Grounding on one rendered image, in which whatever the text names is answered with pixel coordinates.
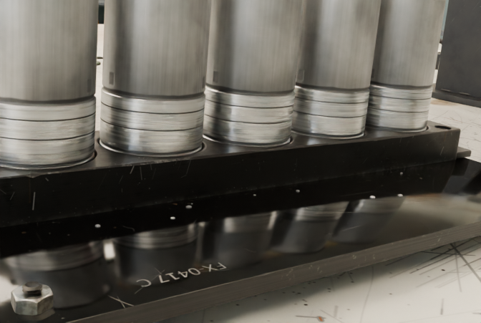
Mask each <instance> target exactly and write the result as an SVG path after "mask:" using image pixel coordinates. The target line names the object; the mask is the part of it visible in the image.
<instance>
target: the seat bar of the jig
mask: <svg viewBox="0 0 481 323"><path fill-rule="evenodd" d="M426 127H427V129H426V130H425V131H421V132H395V131H388V130H378V129H374V128H370V127H365V128H364V136H363V137H361V138H352V139H331V138H317V137H311V136H307V135H300V134H297V133H294V132H291V136H290V143H289V144H287V145H281V146H276V147H263V148H259V147H244V146H237V145H227V144H223V143H217V142H214V141H211V140H207V139H205V138H203V141H202V144H201V145H202V150H201V151H200V152H198V153H194V154H191V155H184V156H177V157H144V156H136V155H127V154H122V153H117V152H114V151H111V150H108V149H105V148H103V147H101V146H100V145H99V140H100V138H99V130H96V131H95V147H94V160H91V161H89V162H88V163H84V164H81V165H76V166H72V167H68V168H57V169H46V170H26V169H15V168H3V167H0V228H1V227H7V226H15V225H21V224H26V223H35V222H40V221H49V220H54V219H60V218H69V217H74V216H83V215H88V214H93V213H103V212H108V211H117V210H122V209H127V208H136V207H141V206H151V205H156V204H161V203H170V202H176V201H184V200H190V199H195V198H204V197H209V196H218V195H223V194H229V193H237V192H243V191H252V190H257V189H262V188H272V187H276V186H282V185H290V184H296V183H305V182H310V181H315V180H325V179H330V178H339V177H344V176H349V175H358V174H364V173H373V172H378V171H383V170H392V169H397V168H406V167H412V166H417V165H426V164H431V163H441V162H445V161H451V160H456V157H457V149H458V145H459V140H460V132H461V129H459V128H455V127H451V126H448V125H443V124H440V123H437V122H432V121H429V120H428V121H427V126H426Z"/></svg>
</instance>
